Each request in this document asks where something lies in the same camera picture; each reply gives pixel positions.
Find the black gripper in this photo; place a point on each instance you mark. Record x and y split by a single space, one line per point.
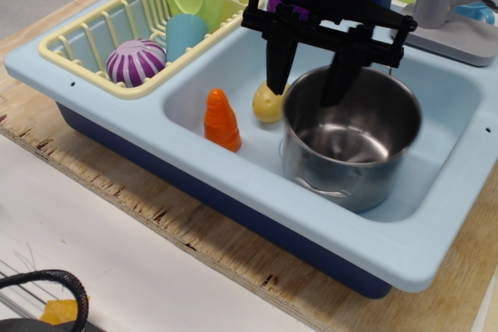
376 33

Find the stainless steel pot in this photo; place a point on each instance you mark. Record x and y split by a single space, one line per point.
349 153

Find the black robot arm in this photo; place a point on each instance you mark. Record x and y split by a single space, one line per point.
359 32

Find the light blue toy sink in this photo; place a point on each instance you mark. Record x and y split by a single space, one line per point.
398 244

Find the yellow toy potato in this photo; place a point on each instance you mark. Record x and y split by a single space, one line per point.
267 106

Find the purple toy eggplant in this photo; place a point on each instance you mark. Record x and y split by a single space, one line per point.
286 15

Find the orange toy carrot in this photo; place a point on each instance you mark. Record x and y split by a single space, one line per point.
220 122

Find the light blue plastic cup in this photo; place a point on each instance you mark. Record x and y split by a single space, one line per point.
183 31

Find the grey toy faucet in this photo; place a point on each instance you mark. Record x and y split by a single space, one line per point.
441 31

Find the purple striped bowl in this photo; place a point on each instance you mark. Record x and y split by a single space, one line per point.
134 61

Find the yellow dish drying rack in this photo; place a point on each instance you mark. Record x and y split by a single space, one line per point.
83 46

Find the plywood board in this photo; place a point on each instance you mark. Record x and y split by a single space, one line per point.
154 259

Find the yellow tape piece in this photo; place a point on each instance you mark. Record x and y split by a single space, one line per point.
60 311

